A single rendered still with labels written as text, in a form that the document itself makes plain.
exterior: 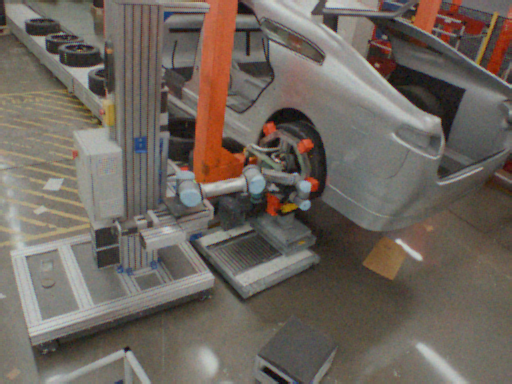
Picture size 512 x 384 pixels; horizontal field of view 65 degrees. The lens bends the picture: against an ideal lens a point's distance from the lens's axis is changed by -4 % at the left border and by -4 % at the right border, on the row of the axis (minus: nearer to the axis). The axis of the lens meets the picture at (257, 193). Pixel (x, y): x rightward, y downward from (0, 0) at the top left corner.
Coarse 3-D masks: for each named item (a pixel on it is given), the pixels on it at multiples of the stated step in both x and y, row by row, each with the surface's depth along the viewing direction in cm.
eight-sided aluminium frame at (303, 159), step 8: (272, 136) 332; (280, 136) 325; (288, 136) 321; (264, 144) 345; (296, 144) 313; (264, 152) 351; (296, 152) 315; (264, 160) 355; (304, 160) 315; (304, 168) 312; (304, 176) 315; (288, 200) 341
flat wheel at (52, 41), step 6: (48, 36) 706; (54, 36) 721; (60, 36) 730; (66, 36) 735; (72, 36) 736; (78, 36) 731; (48, 42) 693; (54, 42) 688; (60, 42) 688; (66, 42) 691; (72, 42) 697; (78, 42) 706; (84, 42) 724; (48, 48) 698; (54, 48) 693
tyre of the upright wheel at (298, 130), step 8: (280, 128) 335; (288, 128) 328; (296, 128) 322; (304, 128) 323; (312, 128) 326; (296, 136) 323; (304, 136) 317; (312, 136) 319; (320, 136) 323; (320, 144) 319; (312, 152) 314; (320, 152) 316; (312, 160) 316; (320, 160) 316; (312, 168) 318; (320, 168) 316; (312, 176) 320; (320, 176) 318; (320, 184) 324; (312, 192) 325; (320, 192) 333
